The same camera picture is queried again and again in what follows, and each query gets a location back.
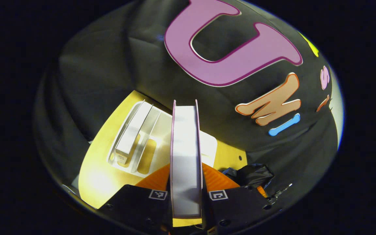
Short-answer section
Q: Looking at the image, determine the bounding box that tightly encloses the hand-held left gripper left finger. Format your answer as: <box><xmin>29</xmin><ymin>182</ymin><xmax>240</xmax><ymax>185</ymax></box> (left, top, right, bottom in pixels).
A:
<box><xmin>98</xmin><ymin>163</ymin><xmax>170</xmax><ymax>234</ymax></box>

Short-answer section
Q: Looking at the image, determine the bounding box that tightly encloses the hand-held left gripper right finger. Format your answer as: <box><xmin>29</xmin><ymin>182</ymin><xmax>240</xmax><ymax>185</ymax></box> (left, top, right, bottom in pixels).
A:
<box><xmin>202</xmin><ymin>163</ymin><xmax>273</xmax><ymax>234</ymax></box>

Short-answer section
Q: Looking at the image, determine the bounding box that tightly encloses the blue schoolbag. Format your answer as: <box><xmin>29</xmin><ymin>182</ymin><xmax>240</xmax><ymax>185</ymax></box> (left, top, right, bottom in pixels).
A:
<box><xmin>222</xmin><ymin>163</ymin><xmax>275</xmax><ymax>190</ymax></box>

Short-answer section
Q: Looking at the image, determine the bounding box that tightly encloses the pink book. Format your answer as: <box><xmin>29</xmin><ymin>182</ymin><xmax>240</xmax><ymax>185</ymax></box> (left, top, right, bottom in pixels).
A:
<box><xmin>169</xmin><ymin>100</ymin><xmax>205</xmax><ymax>218</ymax></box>

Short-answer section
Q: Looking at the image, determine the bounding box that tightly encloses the grey book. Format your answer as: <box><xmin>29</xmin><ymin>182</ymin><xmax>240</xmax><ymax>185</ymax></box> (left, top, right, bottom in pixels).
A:
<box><xmin>115</xmin><ymin>101</ymin><xmax>154</xmax><ymax>164</ymax></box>

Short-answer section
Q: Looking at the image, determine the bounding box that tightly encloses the white bookshelf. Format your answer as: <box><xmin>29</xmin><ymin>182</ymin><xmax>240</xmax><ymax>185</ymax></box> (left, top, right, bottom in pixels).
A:
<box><xmin>106</xmin><ymin>101</ymin><xmax>218</xmax><ymax>178</ymax></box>

